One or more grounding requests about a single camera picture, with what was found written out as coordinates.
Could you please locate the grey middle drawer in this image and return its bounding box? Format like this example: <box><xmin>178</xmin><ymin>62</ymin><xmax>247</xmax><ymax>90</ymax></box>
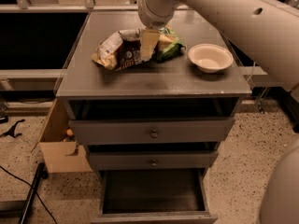
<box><xmin>88</xmin><ymin>151</ymin><xmax>218</xmax><ymax>171</ymax></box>

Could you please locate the black bar on floor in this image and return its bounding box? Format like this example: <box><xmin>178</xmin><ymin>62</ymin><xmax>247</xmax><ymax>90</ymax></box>
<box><xmin>18</xmin><ymin>162</ymin><xmax>47</xmax><ymax>224</ymax></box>

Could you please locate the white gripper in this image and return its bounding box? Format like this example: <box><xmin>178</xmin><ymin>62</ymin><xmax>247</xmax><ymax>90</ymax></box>
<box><xmin>136</xmin><ymin>0</ymin><xmax>180</xmax><ymax>62</ymax></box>

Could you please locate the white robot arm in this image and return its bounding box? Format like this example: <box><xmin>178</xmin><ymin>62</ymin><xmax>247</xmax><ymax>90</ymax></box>
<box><xmin>137</xmin><ymin>0</ymin><xmax>299</xmax><ymax>224</ymax></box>

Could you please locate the grey drawer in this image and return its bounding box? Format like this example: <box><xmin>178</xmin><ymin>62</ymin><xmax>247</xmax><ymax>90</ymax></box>
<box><xmin>69</xmin><ymin>118</ymin><xmax>234</xmax><ymax>145</ymax></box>
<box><xmin>91</xmin><ymin>169</ymin><xmax>218</xmax><ymax>224</ymax></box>
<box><xmin>88</xmin><ymin>151</ymin><xmax>218</xmax><ymax>171</ymax></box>

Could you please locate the grey drawer cabinet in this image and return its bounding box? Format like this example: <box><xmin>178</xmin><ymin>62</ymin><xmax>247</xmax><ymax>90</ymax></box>
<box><xmin>55</xmin><ymin>9</ymin><xmax>252</xmax><ymax>224</ymax></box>

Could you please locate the black floor cable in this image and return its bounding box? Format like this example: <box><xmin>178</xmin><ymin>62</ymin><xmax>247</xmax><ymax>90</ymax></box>
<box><xmin>0</xmin><ymin>164</ymin><xmax>59</xmax><ymax>224</ymax></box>

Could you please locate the grey top drawer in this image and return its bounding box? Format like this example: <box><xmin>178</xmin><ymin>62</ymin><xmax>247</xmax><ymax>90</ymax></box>
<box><xmin>69</xmin><ymin>118</ymin><xmax>234</xmax><ymax>145</ymax></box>

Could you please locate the white paper bowl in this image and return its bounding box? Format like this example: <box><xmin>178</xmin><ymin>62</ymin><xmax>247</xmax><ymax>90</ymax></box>
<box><xmin>188</xmin><ymin>44</ymin><xmax>234</xmax><ymax>74</ymax></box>

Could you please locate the grey bottom drawer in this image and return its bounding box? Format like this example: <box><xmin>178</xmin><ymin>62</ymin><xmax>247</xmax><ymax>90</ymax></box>
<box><xmin>91</xmin><ymin>169</ymin><xmax>218</xmax><ymax>224</ymax></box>

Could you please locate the black clamp tool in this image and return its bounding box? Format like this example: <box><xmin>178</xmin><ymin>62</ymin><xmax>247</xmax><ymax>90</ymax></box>
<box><xmin>0</xmin><ymin>119</ymin><xmax>25</xmax><ymax>138</ymax></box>

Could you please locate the cardboard box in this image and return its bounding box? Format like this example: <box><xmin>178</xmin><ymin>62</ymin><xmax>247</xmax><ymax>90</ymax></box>
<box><xmin>37</xmin><ymin>99</ymin><xmax>92</xmax><ymax>173</ymax></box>

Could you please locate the orange ball in box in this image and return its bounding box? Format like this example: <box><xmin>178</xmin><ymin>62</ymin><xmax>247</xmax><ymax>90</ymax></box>
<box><xmin>66</xmin><ymin>129</ymin><xmax>74</xmax><ymax>137</ymax></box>

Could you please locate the metal rail frame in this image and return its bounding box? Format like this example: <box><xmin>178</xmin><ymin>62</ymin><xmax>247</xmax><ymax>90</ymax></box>
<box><xmin>0</xmin><ymin>0</ymin><xmax>299</xmax><ymax>91</ymax></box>

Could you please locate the green snack bag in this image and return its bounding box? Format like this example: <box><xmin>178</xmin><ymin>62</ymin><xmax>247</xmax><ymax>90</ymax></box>
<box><xmin>152</xmin><ymin>27</ymin><xmax>186</xmax><ymax>63</ymax></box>

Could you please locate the brown chip bag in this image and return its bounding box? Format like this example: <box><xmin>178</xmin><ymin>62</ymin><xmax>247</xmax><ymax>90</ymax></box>
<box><xmin>92</xmin><ymin>28</ymin><xmax>146</xmax><ymax>71</ymax></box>

